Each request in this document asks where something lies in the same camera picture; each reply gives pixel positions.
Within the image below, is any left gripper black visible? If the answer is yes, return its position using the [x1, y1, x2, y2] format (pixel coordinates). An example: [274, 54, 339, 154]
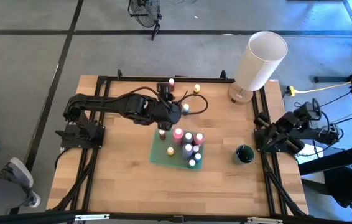
[155, 81, 183, 131]

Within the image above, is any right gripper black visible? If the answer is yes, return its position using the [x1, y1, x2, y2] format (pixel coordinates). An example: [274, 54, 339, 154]
[255, 112, 305, 155]

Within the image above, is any large pink paint bottle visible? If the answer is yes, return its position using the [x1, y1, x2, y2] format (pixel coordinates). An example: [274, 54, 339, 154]
[172, 127, 185, 146]

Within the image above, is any large red paint bottle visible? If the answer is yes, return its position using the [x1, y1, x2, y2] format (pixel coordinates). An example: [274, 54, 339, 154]
[193, 132, 206, 146]

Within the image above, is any large purple paint bottle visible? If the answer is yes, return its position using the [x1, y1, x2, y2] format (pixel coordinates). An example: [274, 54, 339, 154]
[182, 142, 195, 160]

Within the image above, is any dark green plastic cup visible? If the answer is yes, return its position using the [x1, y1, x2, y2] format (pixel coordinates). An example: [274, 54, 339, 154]
[232, 144, 256, 166]

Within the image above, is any white printed sign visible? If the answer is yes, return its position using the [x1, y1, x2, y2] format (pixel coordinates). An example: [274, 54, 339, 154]
[295, 146, 324, 165]

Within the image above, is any translucent teal plastic bin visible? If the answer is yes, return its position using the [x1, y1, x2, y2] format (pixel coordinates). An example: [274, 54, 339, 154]
[149, 126, 205, 172]

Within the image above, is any table lamp with white shade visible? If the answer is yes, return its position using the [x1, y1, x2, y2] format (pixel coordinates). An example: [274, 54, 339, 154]
[227, 30, 289, 105]

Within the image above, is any black office chair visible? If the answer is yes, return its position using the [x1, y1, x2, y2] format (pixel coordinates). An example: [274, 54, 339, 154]
[323, 166, 352, 209]

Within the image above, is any black floor fan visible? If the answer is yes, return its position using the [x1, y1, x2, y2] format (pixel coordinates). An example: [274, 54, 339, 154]
[127, 0, 163, 42]

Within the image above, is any person's shoe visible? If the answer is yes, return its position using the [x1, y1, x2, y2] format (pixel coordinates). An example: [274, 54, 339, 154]
[26, 189, 42, 208]
[3, 157, 35, 188]

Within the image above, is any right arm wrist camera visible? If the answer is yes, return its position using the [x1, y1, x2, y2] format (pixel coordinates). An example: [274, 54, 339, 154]
[299, 102, 315, 121]

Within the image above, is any yellow extension cord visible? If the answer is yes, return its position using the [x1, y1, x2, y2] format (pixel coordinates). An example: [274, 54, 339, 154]
[285, 72, 352, 97]

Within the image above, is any black aluminium table frame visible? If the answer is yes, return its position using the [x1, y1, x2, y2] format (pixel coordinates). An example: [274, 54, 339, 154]
[0, 70, 352, 224]

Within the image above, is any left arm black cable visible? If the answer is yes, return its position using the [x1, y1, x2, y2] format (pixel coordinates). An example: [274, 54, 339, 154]
[106, 86, 209, 116]

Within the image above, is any silver frame bracket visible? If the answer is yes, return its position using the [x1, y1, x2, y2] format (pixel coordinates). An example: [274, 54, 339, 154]
[246, 217, 284, 224]
[74, 213, 111, 222]

